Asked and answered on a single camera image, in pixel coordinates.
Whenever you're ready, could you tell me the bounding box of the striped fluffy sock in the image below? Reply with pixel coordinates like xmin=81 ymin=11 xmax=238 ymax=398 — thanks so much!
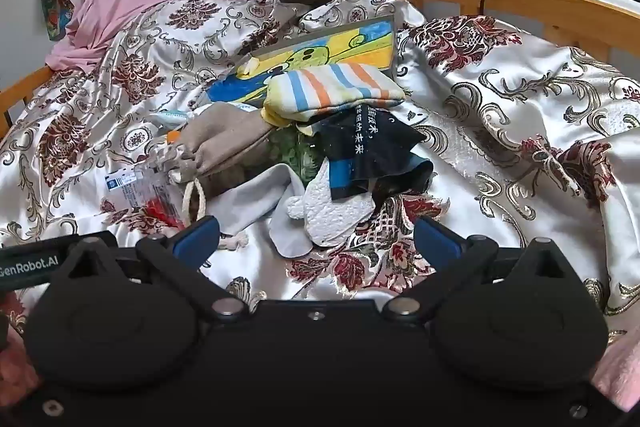
xmin=262 ymin=63 xmax=406 ymax=128

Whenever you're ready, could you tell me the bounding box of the light grey cloth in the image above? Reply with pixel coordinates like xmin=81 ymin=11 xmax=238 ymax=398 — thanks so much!
xmin=207 ymin=164 xmax=321 ymax=258

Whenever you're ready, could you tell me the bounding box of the clear plastic bag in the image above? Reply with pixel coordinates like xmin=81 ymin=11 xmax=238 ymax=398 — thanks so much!
xmin=104 ymin=146 xmax=190 ymax=229

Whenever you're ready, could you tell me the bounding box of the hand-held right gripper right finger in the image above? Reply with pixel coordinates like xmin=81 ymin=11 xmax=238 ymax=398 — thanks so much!
xmin=385 ymin=216 xmax=581 ymax=323

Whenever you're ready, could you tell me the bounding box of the black cloth with white print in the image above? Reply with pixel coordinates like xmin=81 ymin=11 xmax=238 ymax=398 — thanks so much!
xmin=315 ymin=104 xmax=434 ymax=200

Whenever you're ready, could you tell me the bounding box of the green white patterned cloth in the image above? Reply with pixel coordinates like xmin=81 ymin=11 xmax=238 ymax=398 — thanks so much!
xmin=267 ymin=127 xmax=326 ymax=182

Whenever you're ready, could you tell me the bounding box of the metal tray with painted bottom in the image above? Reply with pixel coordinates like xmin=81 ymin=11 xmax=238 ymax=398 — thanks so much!
xmin=205 ymin=14 xmax=401 ymax=108

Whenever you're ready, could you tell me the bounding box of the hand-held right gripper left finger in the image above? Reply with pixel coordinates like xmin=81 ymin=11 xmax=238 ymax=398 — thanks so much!
xmin=60 ymin=216 xmax=251 ymax=323

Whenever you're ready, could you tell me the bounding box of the floral satin blanket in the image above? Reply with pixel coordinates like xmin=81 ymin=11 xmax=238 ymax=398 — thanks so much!
xmin=0 ymin=0 xmax=640 ymax=413

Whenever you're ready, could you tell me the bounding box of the white textured mitt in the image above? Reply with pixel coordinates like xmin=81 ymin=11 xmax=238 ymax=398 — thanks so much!
xmin=285 ymin=157 xmax=376 ymax=248

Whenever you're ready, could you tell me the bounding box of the light blue tissue packet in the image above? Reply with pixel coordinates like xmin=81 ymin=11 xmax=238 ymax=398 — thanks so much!
xmin=149 ymin=107 xmax=212 ymax=134

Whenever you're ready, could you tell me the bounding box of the beige drawstring pouch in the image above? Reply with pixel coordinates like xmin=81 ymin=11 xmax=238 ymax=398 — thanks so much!
xmin=167 ymin=102 xmax=275 ymax=250

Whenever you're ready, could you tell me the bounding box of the dark colourful wall poster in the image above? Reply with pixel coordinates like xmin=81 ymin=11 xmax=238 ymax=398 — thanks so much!
xmin=31 ymin=0 xmax=76 ymax=42

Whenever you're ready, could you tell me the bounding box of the wooden bed rail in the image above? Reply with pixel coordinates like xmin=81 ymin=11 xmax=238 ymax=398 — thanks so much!
xmin=0 ymin=0 xmax=640 ymax=138

